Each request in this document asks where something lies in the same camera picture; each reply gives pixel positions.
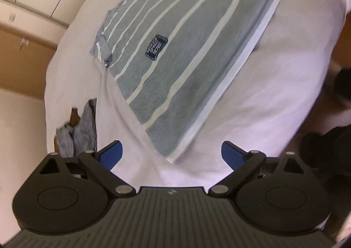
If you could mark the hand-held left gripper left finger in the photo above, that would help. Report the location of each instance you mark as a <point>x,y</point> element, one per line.
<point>111,155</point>

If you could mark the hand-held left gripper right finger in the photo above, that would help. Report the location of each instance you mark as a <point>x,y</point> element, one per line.
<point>233,155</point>

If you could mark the grey-blue white-striped shirt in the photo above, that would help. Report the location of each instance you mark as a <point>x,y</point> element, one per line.
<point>192,45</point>

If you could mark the grey folded garment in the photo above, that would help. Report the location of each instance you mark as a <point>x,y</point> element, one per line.
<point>85,130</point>

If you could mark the brown box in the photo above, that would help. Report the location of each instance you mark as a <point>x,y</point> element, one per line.
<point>74,118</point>

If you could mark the white bed sheet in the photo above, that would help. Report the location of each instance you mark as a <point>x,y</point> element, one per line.
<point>282,86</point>

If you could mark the brown wooden door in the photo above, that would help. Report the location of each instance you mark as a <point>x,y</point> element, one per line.
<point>22,59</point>

